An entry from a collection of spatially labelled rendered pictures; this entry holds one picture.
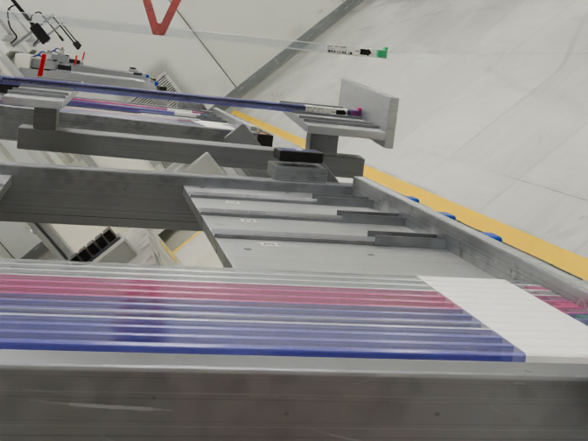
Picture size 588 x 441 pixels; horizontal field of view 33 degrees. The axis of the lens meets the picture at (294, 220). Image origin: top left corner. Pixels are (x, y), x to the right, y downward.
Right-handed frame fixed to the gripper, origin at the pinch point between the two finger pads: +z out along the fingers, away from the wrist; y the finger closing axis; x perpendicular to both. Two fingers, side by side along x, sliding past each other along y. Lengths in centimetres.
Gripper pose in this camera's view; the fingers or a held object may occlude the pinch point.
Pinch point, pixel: (158, 28)
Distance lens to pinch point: 126.2
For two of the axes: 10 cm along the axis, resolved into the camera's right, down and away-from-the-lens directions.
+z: -1.0, 9.8, 1.8
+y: 1.3, 1.9, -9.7
